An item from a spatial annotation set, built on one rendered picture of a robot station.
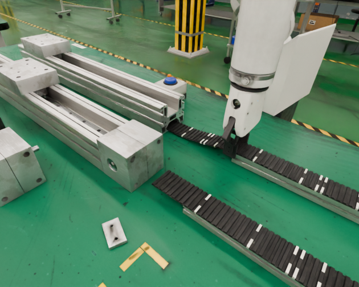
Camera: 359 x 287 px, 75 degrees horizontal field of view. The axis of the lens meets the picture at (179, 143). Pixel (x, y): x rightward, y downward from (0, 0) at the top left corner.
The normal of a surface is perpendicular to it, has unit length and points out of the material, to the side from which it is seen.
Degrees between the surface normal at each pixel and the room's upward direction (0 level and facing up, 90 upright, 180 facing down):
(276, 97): 90
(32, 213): 0
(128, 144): 0
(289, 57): 90
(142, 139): 0
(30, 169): 90
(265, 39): 90
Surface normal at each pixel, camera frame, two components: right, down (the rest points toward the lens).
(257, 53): -0.26, 0.59
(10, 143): 0.03, -0.79
